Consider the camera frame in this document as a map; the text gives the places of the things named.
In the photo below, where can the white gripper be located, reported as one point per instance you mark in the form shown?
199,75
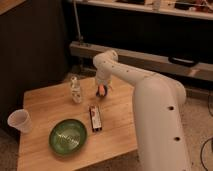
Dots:
99,81

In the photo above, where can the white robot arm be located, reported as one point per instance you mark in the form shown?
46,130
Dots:
155,103

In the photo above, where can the clear plastic water bottle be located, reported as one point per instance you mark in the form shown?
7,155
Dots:
75,89

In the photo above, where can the colourful toy bird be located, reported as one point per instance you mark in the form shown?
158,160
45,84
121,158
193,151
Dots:
102,91

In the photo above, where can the dark snack bar packet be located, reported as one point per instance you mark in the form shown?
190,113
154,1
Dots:
95,118

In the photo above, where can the long grey case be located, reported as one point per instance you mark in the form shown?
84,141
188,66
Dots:
147,61

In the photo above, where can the wooden table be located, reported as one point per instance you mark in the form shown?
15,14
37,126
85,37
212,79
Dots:
50,105

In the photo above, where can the green glass bowl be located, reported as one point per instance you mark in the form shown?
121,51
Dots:
67,137

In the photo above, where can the metal pole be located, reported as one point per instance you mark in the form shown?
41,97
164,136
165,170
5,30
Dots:
80,38

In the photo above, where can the black case handle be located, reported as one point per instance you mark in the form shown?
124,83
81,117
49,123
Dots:
182,62

